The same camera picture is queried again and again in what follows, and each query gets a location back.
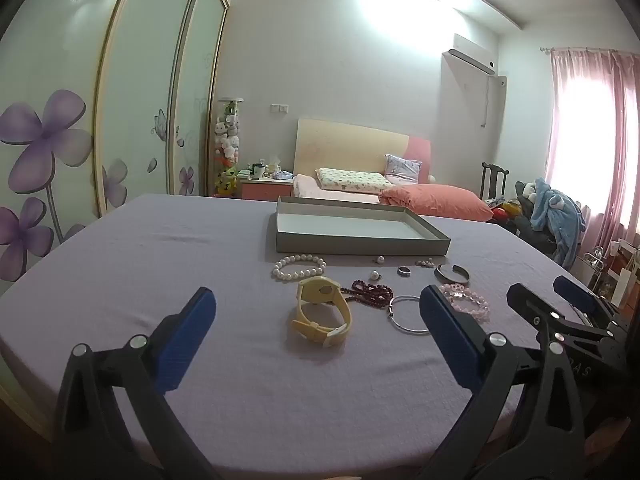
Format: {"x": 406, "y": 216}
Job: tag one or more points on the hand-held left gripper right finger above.
{"x": 450, "y": 335}

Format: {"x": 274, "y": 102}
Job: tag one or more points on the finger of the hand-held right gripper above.
{"x": 530, "y": 305}
{"x": 580, "y": 292}

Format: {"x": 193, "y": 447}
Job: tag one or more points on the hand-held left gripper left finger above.
{"x": 185, "y": 340}

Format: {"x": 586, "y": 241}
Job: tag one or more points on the thin silver hoop bangle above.
{"x": 400, "y": 327}

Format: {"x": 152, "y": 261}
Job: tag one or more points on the silver cuff bangle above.
{"x": 451, "y": 274}

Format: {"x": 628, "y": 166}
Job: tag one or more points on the cream yellow wrist watch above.
{"x": 320, "y": 310}

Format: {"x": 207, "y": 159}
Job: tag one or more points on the grey shallow cardboard tray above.
{"x": 350, "y": 230}

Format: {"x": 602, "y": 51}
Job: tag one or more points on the white paper bag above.
{"x": 625, "y": 275}

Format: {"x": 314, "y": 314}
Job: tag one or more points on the black chair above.
{"x": 537, "y": 237}

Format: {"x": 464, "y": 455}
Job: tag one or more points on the light blue plush garment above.
{"x": 555, "y": 215}

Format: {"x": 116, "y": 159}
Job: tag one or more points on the red and yellow toys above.
{"x": 505, "y": 209}

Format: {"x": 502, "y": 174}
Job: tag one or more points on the dark wooden chair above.
{"x": 492, "y": 180}

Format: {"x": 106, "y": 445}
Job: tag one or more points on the salmon pink duvet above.
{"x": 440, "y": 200}

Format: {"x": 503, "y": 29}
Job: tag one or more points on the pink curtain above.
{"x": 585, "y": 135}

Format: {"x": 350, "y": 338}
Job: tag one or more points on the pink nightstand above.
{"x": 265, "y": 187}

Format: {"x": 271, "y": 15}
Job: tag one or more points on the lilac printed pillow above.
{"x": 402, "y": 167}

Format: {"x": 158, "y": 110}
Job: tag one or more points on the white floral pillow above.
{"x": 350, "y": 180}

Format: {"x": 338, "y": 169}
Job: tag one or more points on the light blue folded cloth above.
{"x": 283, "y": 176}

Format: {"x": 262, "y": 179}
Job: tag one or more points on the tissue box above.
{"x": 273, "y": 167}

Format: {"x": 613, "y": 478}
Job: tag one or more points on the clear tube of plush toys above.
{"x": 227, "y": 145}

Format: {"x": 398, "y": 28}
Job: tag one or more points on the beige and pink headboard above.
{"x": 350, "y": 145}

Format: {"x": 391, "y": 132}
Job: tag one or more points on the white air conditioner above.
{"x": 472, "y": 52}

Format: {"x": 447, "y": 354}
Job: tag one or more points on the wardrobe with flower doors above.
{"x": 60, "y": 110}

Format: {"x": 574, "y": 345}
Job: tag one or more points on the white wall switch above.
{"x": 279, "y": 108}

